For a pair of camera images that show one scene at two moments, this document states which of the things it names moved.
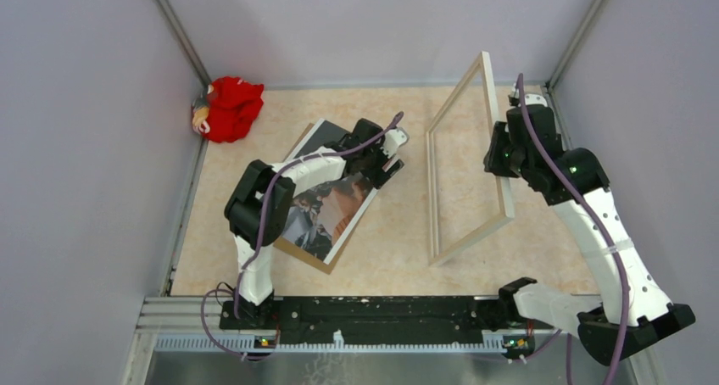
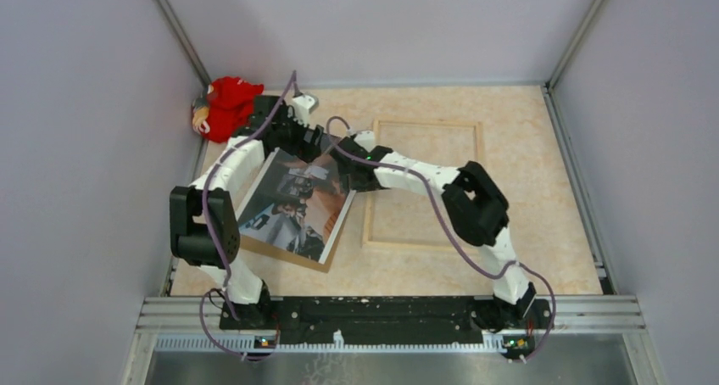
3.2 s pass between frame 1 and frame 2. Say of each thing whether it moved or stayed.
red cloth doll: stayed
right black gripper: moved
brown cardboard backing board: moved
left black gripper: moved
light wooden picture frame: moved
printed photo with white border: stayed
